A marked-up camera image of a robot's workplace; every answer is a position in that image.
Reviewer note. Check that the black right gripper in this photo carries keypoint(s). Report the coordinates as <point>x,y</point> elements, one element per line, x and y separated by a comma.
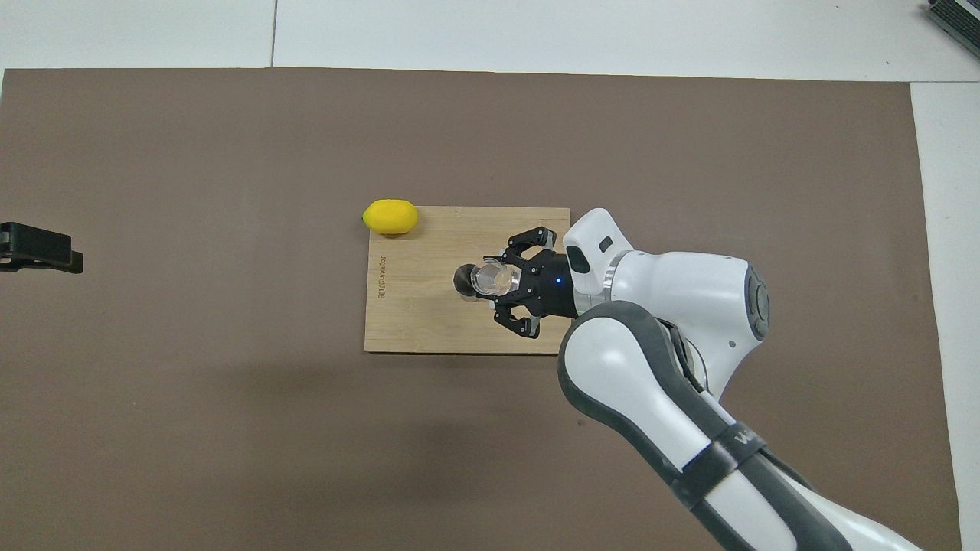
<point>547,283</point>

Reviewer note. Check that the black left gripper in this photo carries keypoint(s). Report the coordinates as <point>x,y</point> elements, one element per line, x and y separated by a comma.
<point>6,246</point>

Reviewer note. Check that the small clear glass cup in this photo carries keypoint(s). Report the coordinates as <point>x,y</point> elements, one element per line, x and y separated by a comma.
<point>491,278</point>

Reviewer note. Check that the steel double jigger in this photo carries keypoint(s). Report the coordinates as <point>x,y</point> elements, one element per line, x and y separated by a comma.
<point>462,282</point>

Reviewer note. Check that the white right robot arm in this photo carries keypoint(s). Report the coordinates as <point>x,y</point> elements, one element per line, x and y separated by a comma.
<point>674,306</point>

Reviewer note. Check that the bamboo cutting board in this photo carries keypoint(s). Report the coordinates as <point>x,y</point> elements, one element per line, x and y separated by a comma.
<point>413,314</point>

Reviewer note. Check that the yellow lemon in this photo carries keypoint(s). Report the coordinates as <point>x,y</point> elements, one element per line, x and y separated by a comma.
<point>390,216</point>

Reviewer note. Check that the large brown table mat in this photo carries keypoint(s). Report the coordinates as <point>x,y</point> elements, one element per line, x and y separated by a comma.
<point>230,383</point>

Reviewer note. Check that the grey ribbed device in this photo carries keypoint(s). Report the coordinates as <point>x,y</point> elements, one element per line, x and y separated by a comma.
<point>957,19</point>

